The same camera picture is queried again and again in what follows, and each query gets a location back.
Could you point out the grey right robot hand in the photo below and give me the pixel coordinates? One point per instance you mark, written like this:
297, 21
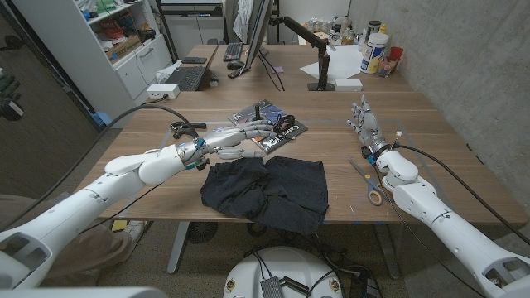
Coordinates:
369, 126

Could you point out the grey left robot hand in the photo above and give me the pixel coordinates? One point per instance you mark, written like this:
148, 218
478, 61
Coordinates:
223, 138

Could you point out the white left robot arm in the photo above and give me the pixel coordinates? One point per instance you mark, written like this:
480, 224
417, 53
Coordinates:
83, 203

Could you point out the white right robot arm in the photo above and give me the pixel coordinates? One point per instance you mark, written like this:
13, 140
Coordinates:
447, 225

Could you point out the black grip trainer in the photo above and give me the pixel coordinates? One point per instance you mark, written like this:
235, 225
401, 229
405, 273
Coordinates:
182, 129

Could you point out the glossy art book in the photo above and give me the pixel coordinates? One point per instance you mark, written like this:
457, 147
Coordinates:
275, 142

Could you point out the black shorts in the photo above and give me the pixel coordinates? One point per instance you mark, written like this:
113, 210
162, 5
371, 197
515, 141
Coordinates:
285, 194

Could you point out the black joystick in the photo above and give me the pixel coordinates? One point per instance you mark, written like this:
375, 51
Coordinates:
257, 112

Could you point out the flat white box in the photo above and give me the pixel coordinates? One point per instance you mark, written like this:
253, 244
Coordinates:
348, 85

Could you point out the clear glass jar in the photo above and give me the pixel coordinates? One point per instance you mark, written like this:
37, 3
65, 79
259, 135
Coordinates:
386, 67

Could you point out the black remote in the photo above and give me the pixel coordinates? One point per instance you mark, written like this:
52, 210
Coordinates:
234, 74

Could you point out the white paper sheet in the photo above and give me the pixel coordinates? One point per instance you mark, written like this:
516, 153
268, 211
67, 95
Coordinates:
343, 62

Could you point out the black laptop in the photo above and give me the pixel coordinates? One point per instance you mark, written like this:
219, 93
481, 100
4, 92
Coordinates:
188, 78

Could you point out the small colourful box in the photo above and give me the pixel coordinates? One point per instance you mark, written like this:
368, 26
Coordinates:
373, 54

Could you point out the black computer mouse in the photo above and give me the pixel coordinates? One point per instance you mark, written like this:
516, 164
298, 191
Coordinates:
235, 65

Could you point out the white power box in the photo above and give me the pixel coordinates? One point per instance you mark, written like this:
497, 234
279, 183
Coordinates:
162, 91

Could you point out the red cup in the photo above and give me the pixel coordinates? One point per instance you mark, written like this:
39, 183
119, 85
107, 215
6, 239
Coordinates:
396, 53

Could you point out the black calculator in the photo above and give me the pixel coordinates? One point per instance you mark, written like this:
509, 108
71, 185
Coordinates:
194, 60

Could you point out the black keyboard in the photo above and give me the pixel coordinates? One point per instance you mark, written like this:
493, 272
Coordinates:
233, 51

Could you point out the purple sticky note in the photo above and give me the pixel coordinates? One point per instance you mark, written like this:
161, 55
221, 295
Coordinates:
277, 69

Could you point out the black floor fan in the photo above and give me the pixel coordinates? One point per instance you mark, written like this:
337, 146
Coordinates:
202, 232

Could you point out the yellow capped bottle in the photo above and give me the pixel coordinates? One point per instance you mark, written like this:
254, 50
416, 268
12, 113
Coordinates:
383, 29

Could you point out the black lidded bottle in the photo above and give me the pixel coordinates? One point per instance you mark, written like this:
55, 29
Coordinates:
373, 28

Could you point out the cluster of small bottles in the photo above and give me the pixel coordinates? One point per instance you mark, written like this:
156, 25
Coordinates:
331, 31

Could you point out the black computer monitor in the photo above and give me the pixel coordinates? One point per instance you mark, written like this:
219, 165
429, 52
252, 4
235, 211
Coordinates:
257, 29

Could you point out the grey table leg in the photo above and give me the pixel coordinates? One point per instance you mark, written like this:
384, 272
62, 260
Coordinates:
388, 252
178, 248

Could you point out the grey hanging cloth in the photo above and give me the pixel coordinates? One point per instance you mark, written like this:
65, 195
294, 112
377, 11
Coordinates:
243, 18

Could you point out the cardboard box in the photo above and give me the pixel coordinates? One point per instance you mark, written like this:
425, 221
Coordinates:
124, 47

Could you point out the white shelf cabinet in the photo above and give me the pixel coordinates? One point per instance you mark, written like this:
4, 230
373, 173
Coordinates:
103, 70

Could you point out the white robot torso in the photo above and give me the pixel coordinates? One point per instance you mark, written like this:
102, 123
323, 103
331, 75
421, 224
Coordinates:
285, 269

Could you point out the black camera tripod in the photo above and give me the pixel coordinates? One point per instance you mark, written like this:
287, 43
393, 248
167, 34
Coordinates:
7, 95

